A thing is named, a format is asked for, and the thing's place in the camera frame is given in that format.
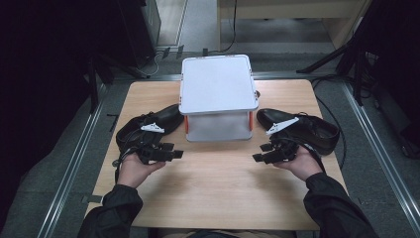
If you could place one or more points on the person's left hand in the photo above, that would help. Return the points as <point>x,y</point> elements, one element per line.
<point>135,170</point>

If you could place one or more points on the light wooden desk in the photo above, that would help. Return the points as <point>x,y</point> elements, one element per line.
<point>336,23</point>

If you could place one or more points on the black tripod stand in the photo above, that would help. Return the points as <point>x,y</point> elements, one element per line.
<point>350,56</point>

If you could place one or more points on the black leather shoe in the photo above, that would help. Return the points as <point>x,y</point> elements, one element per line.
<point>168,117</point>
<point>313,132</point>

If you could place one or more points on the person's right hand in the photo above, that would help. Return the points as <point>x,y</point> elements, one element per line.
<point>302,165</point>

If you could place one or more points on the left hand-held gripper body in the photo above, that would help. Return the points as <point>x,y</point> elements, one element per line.
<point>148,150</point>

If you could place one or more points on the grey tape strip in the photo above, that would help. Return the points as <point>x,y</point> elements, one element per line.
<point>93,199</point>

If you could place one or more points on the metal floor rail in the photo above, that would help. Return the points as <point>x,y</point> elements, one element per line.
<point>71,165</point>
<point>379,148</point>

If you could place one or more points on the black cabinet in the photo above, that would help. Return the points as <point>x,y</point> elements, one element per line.
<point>138,29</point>

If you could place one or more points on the white two-tier shoe rack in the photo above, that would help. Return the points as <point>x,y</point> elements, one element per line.
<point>218,86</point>

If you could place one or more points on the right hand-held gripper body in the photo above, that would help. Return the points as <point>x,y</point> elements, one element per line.
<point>284,148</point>

